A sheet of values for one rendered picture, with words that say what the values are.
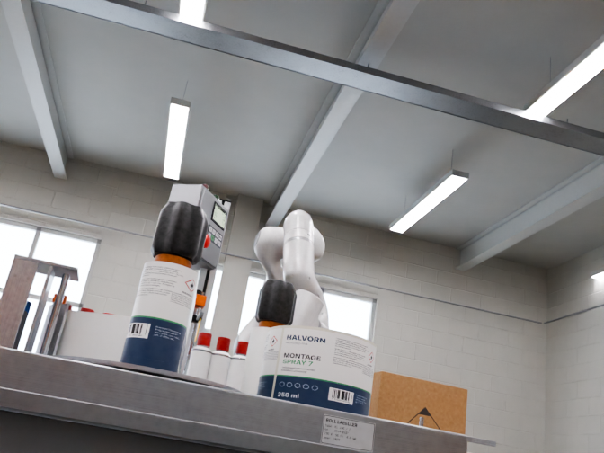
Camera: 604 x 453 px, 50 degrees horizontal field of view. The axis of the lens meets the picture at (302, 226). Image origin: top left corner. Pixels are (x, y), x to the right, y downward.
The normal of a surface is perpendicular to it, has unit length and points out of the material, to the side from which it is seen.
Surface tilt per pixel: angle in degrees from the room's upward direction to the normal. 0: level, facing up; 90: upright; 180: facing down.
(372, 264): 90
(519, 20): 180
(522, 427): 90
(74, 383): 90
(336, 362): 90
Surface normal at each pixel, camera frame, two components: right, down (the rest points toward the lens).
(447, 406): 0.33, -0.29
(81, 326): -0.21, -0.38
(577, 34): -0.15, 0.92
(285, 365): -0.56, -0.37
